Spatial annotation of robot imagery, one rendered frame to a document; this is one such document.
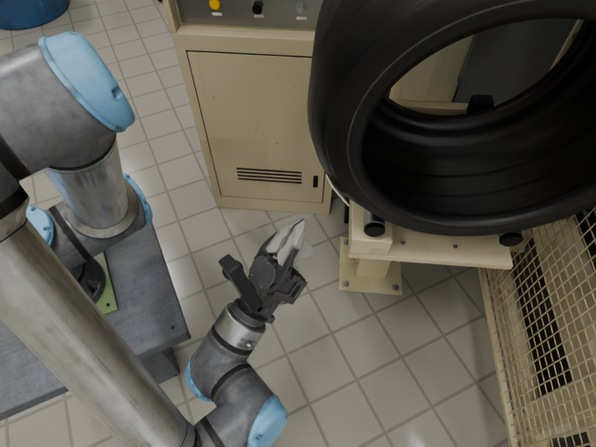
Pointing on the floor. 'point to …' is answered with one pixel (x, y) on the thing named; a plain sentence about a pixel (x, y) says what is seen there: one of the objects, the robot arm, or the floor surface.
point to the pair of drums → (29, 12)
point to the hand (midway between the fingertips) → (298, 223)
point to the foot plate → (348, 282)
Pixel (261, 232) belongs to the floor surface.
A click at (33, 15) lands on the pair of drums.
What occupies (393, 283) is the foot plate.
